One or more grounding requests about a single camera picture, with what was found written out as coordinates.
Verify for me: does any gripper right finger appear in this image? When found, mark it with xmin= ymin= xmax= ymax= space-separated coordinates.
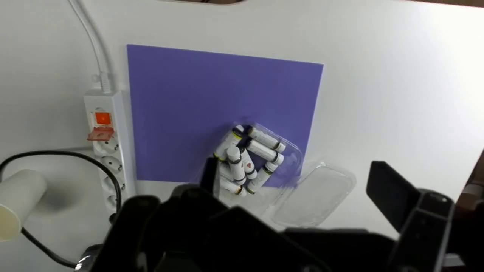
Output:
xmin=366 ymin=161 xmax=455 ymax=272

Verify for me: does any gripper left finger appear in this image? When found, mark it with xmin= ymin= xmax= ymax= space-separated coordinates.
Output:
xmin=90 ymin=156 xmax=328 ymax=272

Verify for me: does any heap of white paint tubes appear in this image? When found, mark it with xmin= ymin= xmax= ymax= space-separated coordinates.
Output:
xmin=213 ymin=125 xmax=287 ymax=198

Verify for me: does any clear plastic clamshell box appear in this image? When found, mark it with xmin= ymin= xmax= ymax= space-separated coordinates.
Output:
xmin=194 ymin=122 xmax=357 ymax=228

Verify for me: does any purple sheet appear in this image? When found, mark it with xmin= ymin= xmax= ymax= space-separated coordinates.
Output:
xmin=126 ymin=44 xmax=324 ymax=189

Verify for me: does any white power strip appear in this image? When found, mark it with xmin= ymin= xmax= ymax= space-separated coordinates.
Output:
xmin=83 ymin=89 xmax=137 ymax=216

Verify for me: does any white paper cup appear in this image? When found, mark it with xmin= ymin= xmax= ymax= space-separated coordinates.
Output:
xmin=0 ymin=169 xmax=48 ymax=243

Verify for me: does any black cable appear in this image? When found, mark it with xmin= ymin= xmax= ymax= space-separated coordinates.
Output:
xmin=0 ymin=150 xmax=123 ymax=269

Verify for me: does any white cable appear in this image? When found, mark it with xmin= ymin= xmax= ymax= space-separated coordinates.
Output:
xmin=67 ymin=0 xmax=114 ymax=93

